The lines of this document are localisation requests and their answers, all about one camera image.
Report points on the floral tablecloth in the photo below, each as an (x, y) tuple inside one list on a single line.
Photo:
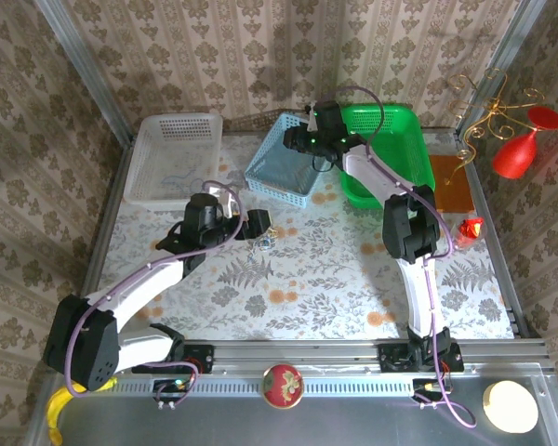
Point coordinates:
[(307, 297)]

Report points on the red wine glass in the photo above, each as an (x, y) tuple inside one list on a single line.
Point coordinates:
[(516, 153)]

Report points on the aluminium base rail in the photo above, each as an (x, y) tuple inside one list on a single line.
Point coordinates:
[(297, 355)]

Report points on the aluminium frame post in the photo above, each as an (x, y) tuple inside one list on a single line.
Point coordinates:
[(502, 60), (88, 74)]

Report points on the yellow banana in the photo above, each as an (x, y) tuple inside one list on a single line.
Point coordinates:
[(53, 413)]

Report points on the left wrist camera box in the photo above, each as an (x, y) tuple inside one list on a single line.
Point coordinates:
[(231, 200)]

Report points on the orange mat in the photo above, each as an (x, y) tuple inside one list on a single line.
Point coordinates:
[(451, 186)]

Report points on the green plastic basket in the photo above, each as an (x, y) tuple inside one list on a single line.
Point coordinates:
[(400, 148)]

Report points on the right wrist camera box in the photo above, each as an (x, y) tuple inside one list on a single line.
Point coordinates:
[(311, 121)]

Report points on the blue plastic basket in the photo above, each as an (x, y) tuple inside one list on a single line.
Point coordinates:
[(279, 172)]

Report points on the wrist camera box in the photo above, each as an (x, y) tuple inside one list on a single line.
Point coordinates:
[(231, 200), (311, 121)]

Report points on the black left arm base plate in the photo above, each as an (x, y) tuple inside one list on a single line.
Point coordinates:
[(204, 358)]

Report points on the red foil candy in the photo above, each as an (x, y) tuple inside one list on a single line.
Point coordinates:
[(472, 227)]

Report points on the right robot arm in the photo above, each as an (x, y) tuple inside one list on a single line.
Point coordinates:
[(416, 288)]

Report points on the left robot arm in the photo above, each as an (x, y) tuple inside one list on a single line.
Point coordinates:
[(135, 288)]

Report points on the cream round disc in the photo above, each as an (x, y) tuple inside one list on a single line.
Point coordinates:
[(511, 406)]

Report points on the small black connector board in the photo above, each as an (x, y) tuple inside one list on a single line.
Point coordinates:
[(423, 385), (167, 385)]

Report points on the red round pincushion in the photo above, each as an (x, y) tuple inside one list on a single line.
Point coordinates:
[(282, 385)]

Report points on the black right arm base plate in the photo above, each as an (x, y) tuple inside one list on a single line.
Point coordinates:
[(393, 360)]

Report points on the white plastic basket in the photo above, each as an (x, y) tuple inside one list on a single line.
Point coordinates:
[(172, 144)]

